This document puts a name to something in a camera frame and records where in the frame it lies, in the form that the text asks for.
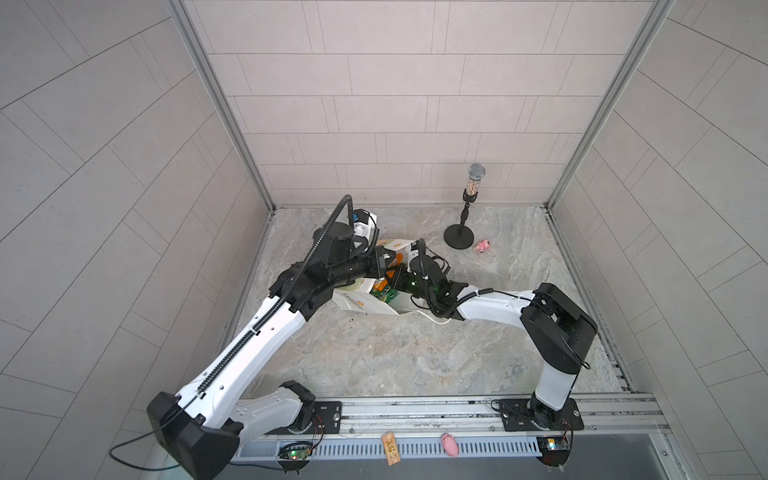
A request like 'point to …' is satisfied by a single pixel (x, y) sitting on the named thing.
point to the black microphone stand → (461, 236)
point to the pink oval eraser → (450, 445)
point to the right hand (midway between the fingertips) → (381, 274)
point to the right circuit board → (553, 451)
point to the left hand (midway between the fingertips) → (404, 254)
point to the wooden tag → (391, 448)
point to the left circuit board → (294, 456)
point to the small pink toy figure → (482, 245)
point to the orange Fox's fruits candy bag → (397, 261)
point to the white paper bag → (359, 292)
